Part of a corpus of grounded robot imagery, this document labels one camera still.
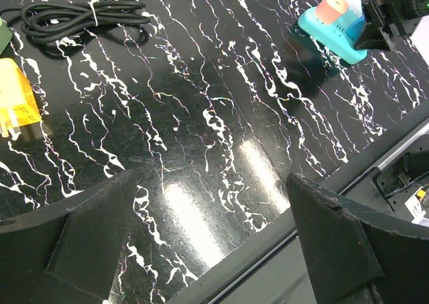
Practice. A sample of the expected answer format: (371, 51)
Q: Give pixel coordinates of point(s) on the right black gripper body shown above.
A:
(405, 15)

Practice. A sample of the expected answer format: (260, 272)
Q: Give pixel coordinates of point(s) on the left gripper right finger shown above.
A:
(355, 254)

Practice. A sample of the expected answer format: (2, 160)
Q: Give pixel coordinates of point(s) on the green power strip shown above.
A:
(5, 36)

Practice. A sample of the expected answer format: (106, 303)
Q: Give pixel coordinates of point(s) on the light blue plug adapter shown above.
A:
(355, 30)

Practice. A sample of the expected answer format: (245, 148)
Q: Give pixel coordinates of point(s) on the yellow cube adapter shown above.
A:
(18, 103)

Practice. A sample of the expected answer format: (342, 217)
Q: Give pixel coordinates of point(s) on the pink plug adapter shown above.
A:
(328, 11)

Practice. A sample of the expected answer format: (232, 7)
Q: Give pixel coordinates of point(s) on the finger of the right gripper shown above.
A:
(374, 38)

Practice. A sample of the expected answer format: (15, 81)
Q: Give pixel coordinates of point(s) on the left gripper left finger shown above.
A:
(67, 252)

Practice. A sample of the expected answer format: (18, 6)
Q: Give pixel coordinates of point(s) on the teal triangular power strip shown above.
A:
(333, 36)

